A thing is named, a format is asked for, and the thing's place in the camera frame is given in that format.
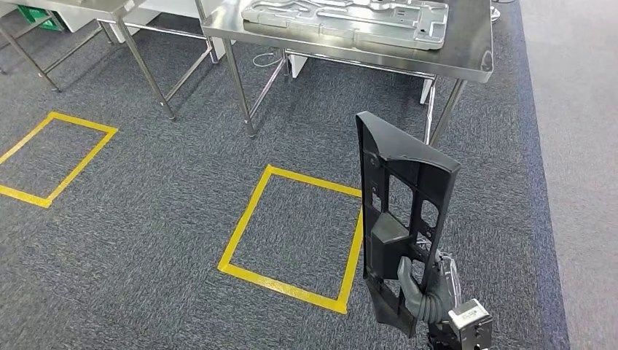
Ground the black plastic plate bracket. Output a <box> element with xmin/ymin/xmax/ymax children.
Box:
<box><xmin>356</xmin><ymin>111</ymin><xmax>461</xmax><ymax>339</ymax></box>

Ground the black camera bracket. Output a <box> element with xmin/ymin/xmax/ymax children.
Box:
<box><xmin>427</xmin><ymin>319</ymin><xmax>484</xmax><ymax>350</ymax></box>

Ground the white cabinet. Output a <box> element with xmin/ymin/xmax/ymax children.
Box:
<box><xmin>58</xmin><ymin>0</ymin><xmax>228</xmax><ymax>61</ymax></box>

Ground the steel workbench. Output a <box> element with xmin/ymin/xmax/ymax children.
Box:
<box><xmin>200</xmin><ymin>0</ymin><xmax>494</xmax><ymax>146</ymax></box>

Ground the white cable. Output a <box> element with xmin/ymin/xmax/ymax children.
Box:
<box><xmin>251</xmin><ymin>50</ymin><xmax>286</xmax><ymax>69</ymax></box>

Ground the stamped silver metal panel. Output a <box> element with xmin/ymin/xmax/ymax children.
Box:
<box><xmin>240</xmin><ymin>0</ymin><xmax>450</xmax><ymax>51</ymax></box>

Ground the green plastic crate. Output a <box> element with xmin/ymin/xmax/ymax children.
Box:
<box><xmin>17</xmin><ymin>4</ymin><xmax>66</xmax><ymax>32</ymax></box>

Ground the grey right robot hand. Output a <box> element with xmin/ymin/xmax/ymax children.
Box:
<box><xmin>396</xmin><ymin>251</ymin><xmax>463</xmax><ymax>325</ymax></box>

